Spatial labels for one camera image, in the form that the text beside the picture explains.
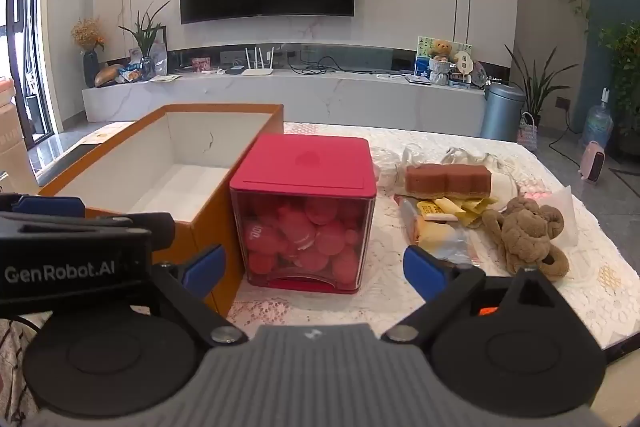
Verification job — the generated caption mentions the glass sliding door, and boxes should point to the glass sliding door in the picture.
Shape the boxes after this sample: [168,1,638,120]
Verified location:
[0,0,55,148]

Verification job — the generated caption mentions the white marble television cabinet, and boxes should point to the white marble television cabinet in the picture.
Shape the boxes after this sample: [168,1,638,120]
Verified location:
[81,69,488,140]

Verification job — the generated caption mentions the brown sponge block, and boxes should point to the brown sponge block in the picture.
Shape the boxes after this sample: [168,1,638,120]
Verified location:
[404,164,493,198]

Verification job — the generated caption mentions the cardboard boxes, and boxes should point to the cardboard boxes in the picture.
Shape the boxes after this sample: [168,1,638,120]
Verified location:
[0,79,38,195]

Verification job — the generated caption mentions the black cables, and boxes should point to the black cables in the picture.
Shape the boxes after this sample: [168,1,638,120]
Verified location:
[290,63,347,76]

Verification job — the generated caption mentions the green plant in glass vase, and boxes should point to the green plant in glass vase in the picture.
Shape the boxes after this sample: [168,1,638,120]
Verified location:
[119,2,171,80]

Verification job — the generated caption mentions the pastel woven bag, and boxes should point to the pastel woven bag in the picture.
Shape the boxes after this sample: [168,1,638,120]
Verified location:
[517,112,540,151]

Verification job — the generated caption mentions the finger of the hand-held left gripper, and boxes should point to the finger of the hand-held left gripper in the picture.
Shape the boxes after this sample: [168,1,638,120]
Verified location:
[85,212,177,254]
[0,193,87,218]

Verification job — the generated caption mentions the red lidded clear container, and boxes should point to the red lidded clear container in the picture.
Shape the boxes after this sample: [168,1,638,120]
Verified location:
[229,134,377,295]

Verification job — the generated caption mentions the yellow crinkled wrapper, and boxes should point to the yellow crinkled wrapper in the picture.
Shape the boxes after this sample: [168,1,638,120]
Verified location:
[435,196,500,229]

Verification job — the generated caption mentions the white router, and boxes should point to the white router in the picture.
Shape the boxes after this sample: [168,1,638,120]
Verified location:
[242,48,276,76]

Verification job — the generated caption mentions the dark vase with dried flowers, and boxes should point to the dark vase with dried flowers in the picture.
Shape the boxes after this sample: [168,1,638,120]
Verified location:
[71,18,107,88]

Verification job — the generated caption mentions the clear bag of yellow bread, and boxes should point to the clear bag of yellow bread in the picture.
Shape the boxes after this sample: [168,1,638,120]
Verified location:
[397,197,483,268]

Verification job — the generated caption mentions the pink space heater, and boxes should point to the pink space heater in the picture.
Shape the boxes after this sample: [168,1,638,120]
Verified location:
[579,140,606,182]

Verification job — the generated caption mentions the long-leaf potted plant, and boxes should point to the long-leaf potted plant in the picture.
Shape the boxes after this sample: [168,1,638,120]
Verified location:
[505,44,571,122]

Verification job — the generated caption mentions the blue-grey trash can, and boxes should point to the blue-grey trash can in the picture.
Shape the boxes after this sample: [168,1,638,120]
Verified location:
[481,83,527,142]

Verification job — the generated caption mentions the white paper napkin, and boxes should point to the white paper napkin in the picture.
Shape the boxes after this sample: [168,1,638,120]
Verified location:
[544,185,581,248]

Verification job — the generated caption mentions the white plastic bag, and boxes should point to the white plastic bag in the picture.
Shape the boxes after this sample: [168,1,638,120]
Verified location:
[149,41,169,78]

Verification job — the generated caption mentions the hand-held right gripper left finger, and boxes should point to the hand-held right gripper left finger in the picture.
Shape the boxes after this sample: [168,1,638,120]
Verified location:
[131,243,248,348]

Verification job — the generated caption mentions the brown plush toy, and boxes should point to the brown plush toy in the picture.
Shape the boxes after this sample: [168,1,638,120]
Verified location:
[481,194,571,280]

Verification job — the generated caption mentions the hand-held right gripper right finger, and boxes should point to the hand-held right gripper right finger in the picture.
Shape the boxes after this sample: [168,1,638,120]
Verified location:
[381,245,571,344]

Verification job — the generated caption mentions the orange storage box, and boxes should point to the orange storage box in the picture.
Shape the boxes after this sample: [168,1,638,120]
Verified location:
[37,103,285,318]

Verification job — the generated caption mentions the blue water jug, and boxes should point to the blue water jug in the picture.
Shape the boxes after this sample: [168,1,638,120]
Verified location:
[582,88,615,148]

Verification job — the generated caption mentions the yellow label snack packet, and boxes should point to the yellow label snack packet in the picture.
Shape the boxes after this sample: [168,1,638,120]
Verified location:
[416,199,460,223]

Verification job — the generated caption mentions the brown teddy bear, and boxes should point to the brown teddy bear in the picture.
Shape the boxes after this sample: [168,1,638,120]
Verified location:
[427,39,453,85]

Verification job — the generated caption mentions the tall leafy green plant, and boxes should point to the tall leafy green plant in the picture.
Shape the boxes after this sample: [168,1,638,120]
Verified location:
[597,22,640,138]

